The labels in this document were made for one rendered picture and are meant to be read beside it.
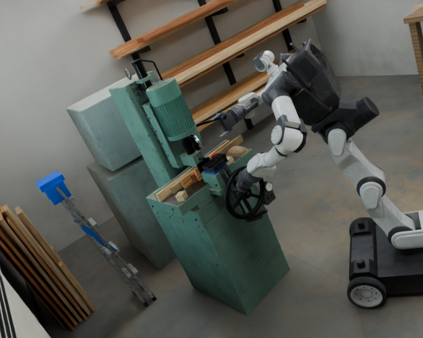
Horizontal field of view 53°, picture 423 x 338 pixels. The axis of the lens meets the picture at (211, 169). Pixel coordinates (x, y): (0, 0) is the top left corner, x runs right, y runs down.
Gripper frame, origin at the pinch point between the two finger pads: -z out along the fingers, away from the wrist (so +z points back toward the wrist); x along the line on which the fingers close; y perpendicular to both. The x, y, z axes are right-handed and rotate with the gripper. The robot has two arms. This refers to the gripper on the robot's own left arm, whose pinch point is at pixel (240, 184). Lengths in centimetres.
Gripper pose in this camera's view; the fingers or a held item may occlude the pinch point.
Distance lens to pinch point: 214.7
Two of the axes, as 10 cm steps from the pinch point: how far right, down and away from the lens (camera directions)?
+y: -9.2, -2.9, -2.5
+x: 1.7, -8.9, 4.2
